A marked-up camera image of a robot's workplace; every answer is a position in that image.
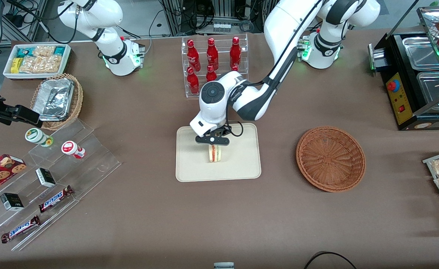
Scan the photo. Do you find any triangular sandwich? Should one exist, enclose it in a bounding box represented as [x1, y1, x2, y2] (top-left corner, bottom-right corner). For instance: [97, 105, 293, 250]
[208, 145, 223, 163]

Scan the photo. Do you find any cream plastic tray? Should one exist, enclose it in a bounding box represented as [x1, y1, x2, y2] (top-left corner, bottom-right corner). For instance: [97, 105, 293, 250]
[176, 123, 262, 183]

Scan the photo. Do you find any light wicker basket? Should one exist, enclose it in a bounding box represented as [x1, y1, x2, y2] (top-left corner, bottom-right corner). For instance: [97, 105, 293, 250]
[30, 73, 84, 130]

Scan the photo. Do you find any brown wicker basket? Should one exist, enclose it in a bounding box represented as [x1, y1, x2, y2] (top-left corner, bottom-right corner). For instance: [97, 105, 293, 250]
[296, 126, 366, 193]

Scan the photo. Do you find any green lid yogurt bottle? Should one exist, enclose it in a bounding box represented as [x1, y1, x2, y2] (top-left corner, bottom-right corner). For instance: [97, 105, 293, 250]
[25, 128, 54, 147]

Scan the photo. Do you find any aluminium foil container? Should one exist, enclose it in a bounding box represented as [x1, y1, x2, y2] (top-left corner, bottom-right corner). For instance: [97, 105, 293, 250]
[33, 78, 74, 122]

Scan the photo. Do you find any white snack bin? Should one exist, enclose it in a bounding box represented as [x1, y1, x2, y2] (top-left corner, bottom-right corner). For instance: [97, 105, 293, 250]
[3, 43, 72, 80]

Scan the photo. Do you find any red lid yogurt bottle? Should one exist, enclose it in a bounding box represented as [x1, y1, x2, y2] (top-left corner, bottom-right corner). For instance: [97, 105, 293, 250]
[61, 140, 86, 159]

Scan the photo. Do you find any large clear cracker bag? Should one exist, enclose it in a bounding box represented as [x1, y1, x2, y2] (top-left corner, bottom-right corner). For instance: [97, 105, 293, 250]
[19, 55, 62, 74]

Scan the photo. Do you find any small dark box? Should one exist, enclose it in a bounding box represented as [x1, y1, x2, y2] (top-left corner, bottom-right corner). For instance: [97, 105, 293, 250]
[0, 193, 24, 211]
[35, 168, 56, 188]

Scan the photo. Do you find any small clear cracker bag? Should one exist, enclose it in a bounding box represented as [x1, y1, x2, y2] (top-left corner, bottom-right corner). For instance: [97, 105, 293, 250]
[33, 46, 55, 58]

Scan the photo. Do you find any clear acrylic stepped stand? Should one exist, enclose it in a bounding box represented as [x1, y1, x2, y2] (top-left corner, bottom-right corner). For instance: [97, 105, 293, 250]
[0, 119, 122, 251]

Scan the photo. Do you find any snickers bar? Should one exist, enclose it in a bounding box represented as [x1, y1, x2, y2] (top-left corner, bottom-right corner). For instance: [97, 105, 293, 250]
[38, 185, 74, 213]
[1, 215, 41, 244]

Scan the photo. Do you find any clear acrylic bottle rack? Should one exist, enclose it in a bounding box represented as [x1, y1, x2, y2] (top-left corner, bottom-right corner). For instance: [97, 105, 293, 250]
[181, 34, 249, 98]

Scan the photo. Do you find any black food warmer cabinet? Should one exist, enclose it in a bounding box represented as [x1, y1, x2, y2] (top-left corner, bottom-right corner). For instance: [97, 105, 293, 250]
[368, 6, 439, 131]

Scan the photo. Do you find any steel warmer pan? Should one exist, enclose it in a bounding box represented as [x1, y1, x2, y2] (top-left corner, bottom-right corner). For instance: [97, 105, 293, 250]
[402, 37, 439, 70]
[417, 71, 439, 103]

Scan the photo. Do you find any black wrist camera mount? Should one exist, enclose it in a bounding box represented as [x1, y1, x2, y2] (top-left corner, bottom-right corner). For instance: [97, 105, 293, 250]
[204, 127, 228, 137]

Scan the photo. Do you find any aluminium frame rack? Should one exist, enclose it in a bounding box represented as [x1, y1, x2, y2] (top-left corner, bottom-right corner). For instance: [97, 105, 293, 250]
[160, 0, 279, 36]

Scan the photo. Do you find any black cable loop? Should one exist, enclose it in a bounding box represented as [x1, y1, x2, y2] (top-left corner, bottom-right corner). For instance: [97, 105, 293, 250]
[303, 251, 357, 269]

